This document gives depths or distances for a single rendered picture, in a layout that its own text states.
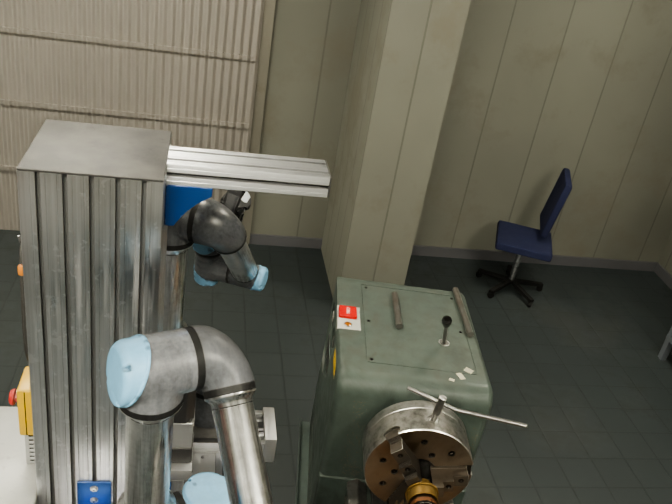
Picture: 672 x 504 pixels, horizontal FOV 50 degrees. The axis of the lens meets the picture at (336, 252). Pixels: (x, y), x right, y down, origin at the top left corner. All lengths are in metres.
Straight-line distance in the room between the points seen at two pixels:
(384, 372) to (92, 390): 0.93
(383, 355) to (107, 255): 1.11
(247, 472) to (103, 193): 0.55
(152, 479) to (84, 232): 0.48
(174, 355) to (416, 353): 1.17
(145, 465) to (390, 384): 0.96
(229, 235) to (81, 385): 0.49
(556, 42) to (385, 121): 1.57
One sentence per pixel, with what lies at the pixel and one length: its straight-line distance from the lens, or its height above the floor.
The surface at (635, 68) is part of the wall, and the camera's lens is 5.59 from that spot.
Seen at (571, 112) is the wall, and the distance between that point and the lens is 5.49.
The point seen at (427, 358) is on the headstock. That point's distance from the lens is 2.30.
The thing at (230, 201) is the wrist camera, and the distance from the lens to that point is 2.22.
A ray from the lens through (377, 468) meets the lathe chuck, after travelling 2.16.
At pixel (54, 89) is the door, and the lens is 4.95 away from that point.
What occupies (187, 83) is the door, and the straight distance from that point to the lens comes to 4.83.
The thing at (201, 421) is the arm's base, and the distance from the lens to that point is 2.05.
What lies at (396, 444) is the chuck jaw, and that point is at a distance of 2.08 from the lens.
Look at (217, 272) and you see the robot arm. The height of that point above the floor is 1.47.
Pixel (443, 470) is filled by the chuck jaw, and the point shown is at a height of 1.11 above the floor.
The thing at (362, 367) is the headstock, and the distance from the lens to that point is 2.20.
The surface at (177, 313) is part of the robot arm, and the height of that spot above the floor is 1.47.
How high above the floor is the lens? 2.58
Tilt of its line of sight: 29 degrees down
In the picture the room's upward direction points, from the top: 10 degrees clockwise
